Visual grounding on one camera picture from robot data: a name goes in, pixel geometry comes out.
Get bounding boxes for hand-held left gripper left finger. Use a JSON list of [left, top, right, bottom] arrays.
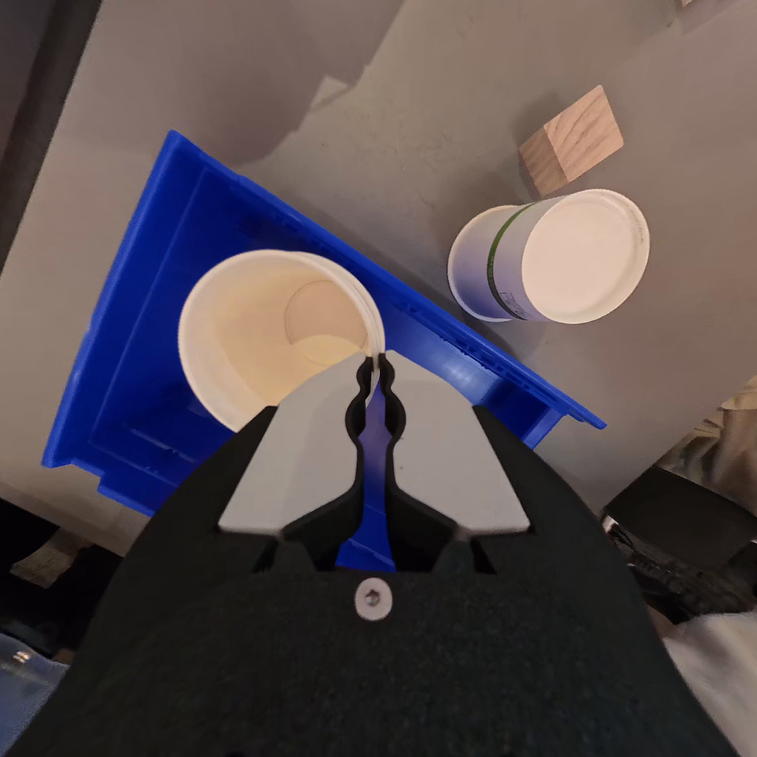
[[218, 354, 375, 571]]

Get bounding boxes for blue plastic bin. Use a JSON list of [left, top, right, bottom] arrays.
[[40, 129, 608, 573]]

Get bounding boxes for white paper cup green stripe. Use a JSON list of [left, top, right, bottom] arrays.
[[447, 188, 651, 325]]

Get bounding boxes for black chair seat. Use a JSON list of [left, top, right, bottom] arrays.
[[602, 466, 757, 563]]

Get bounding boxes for wooden cube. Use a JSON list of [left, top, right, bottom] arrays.
[[518, 84, 625, 198]]

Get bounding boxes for pale wood piece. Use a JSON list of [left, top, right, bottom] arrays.
[[11, 528, 85, 587]]

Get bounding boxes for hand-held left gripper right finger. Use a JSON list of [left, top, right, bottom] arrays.
[[377, 352, 530, 572]]

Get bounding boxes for stack of white paper cups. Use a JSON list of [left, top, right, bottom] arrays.
[[179, 250, 387, 433]]

